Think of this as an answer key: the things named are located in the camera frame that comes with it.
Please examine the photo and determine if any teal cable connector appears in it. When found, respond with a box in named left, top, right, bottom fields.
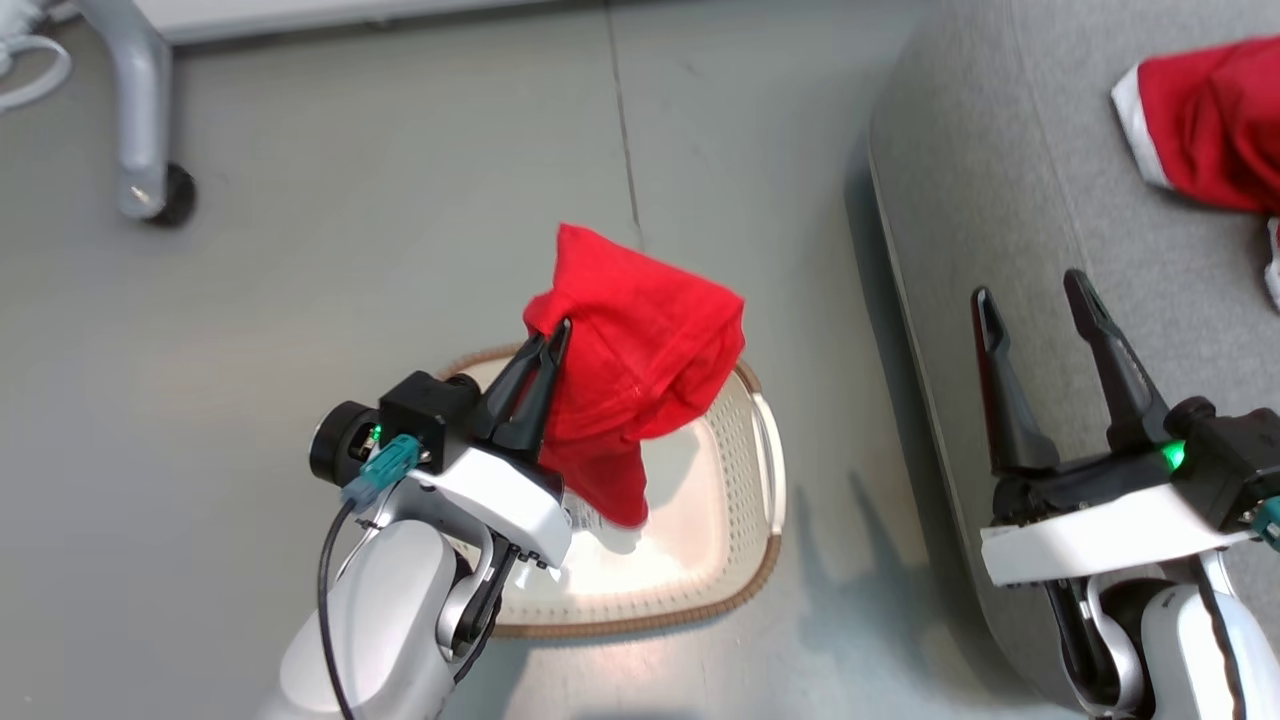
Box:
left=1245, top=497, right=1280, bottom=552
left=342, top=433, right=422, bottom=513

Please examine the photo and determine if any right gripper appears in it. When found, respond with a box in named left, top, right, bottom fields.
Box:
left=971, top=267, right=1253, bottom=589

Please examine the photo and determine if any white plastic laundry basket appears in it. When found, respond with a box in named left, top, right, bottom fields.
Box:
left=440, top=343, right=787, bottom=639

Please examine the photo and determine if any red and white garment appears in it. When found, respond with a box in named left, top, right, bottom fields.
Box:
left=1109, top=36, right=1280, bottom=313

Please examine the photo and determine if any red cloth garment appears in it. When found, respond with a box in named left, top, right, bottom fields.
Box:
left=523, top=223, right=747, bottom=529

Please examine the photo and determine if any white cable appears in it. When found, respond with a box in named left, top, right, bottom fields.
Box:
left=0, top=33, right=74, bottom=114

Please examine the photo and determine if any black caster wheel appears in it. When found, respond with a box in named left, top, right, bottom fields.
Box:
left=146, top=162, right=198, bottom=227

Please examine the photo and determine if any grey fabric sofa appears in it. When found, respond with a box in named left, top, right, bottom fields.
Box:
left=868, top=0, right=1280, bottom=716

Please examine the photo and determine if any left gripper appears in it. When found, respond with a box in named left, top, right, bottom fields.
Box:
left=400, top=318, right=575, bottom=571

